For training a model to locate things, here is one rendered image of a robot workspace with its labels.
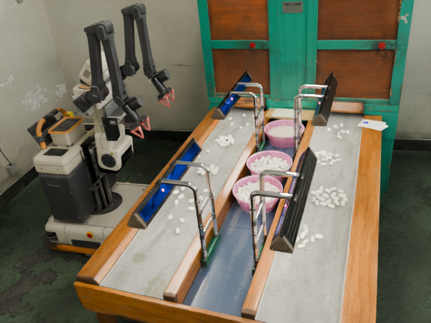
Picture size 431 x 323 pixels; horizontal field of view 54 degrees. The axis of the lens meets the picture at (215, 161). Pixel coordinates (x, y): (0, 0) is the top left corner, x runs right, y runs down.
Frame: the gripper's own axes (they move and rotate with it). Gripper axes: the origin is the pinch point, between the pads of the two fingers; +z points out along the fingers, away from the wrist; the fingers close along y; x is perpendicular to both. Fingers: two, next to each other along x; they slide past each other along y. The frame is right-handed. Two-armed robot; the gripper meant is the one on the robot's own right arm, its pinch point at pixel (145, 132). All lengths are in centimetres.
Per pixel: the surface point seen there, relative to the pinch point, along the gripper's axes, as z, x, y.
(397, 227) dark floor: 157, -90, 59
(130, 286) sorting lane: 34, -11, -88
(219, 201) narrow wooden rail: 43, -33, -28
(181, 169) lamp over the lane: 11, -38, -47
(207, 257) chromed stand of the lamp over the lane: 49, -34, -64
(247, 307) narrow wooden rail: 55, -58, -92
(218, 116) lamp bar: 12.7, -39.6, 11.1
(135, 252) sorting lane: 32, -6, -69
